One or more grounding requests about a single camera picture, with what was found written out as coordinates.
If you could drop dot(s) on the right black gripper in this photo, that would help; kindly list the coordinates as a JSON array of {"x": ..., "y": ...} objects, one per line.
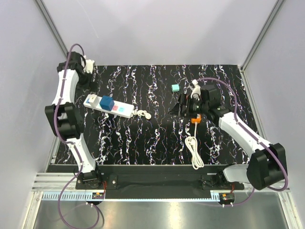
[{"x": 187, "y": 101}]

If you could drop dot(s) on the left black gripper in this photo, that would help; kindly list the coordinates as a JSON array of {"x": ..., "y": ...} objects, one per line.
[{"x": 90, "y": 86}]

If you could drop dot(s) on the teal small cube plug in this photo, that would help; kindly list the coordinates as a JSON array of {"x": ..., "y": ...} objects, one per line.
[{"x": 175, "y": 87}]

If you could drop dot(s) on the orange power strip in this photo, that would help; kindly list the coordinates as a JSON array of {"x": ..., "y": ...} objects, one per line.
[{"x": 196, "y": 120}]

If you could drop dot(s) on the blue cube socket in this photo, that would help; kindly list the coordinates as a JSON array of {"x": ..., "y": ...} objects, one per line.
[{"x": 106, "y": 103}]

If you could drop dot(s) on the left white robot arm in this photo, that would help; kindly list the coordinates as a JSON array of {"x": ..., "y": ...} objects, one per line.
[{"x": 67, "y": 123}]

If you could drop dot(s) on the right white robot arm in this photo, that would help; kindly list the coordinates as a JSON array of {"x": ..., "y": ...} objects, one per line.
[{"x": 267, "y": 164}]

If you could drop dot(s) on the white multicolour power strip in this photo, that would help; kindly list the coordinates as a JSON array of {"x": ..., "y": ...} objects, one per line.
[{"x": 119, "y": 109}]

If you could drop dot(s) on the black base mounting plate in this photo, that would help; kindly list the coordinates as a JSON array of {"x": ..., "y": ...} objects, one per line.
[{"x": 137, "y": 183}]

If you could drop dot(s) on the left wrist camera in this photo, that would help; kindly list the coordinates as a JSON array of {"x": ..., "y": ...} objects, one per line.
[{"x": 89, "y": 66}]

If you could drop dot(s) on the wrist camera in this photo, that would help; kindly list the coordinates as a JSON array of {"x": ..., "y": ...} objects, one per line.
[
  {"x": 89, "y": 66},
  {"x": 196, "y": 90}
]

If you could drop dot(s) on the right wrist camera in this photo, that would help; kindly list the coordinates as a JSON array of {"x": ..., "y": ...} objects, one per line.
[{"x": 196, "y": 90}]

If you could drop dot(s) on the white plug with cord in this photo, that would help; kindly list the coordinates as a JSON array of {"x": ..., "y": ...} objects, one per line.
[{"x": 141, "y": 113}]

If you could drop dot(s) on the white slotted cable duct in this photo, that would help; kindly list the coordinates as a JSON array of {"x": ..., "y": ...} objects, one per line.
[{"x": 73, "y": 196}]

